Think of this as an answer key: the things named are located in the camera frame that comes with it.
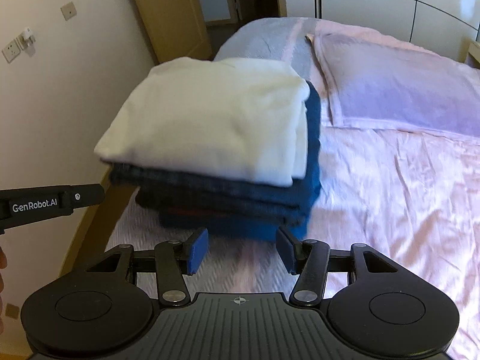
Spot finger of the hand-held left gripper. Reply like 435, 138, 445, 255
62, 184, 106, 215

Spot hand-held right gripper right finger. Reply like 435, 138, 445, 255
275, 226, 398, 306

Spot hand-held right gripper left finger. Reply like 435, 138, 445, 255
85, 227, 209, 306

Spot dark navy jeans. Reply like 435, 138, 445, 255
109, 161, 312, 229

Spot blue garment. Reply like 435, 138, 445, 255
159, 80, 323, 241

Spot white garment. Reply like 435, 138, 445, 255
94, 57, 311, 187

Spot person's left hand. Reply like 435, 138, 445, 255
0, 247, 8, 332

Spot pink bed sheet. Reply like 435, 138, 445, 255
285, 19, 480, 357

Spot white plug adapter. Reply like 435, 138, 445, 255
17, 27, 37, 47

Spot lavender pillow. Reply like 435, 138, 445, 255
305, 32, 480, 137

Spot wooden door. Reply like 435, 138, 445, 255
124, 0, 214, 64

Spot grey lavender ribbed blanket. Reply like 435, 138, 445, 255
107, 17, 323, 295

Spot wooden headboard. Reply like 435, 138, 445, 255
465, 38, 480, 69

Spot wooden bed side rail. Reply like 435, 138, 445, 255
60, 165, 140, 271

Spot white wall socket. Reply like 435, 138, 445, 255
2, 39, 21, 63

